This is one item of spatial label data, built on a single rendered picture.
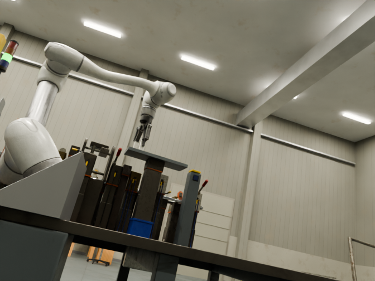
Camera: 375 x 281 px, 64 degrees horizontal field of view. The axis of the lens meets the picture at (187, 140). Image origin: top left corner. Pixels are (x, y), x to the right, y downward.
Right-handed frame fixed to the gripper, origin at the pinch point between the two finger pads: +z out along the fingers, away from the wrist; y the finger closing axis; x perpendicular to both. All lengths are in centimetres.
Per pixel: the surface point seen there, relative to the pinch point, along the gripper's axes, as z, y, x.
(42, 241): 58, -39, 50
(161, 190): 19.2, 0.9, -24.9
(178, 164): 5.3, -16.7, -19.1
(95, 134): -272, 835, -323
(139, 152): 5.2, -7.6, 3.3
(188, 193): 19.6, -18.0, -30.8
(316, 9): -576, 123, -469
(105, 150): 5.6, 12.7, 13.5
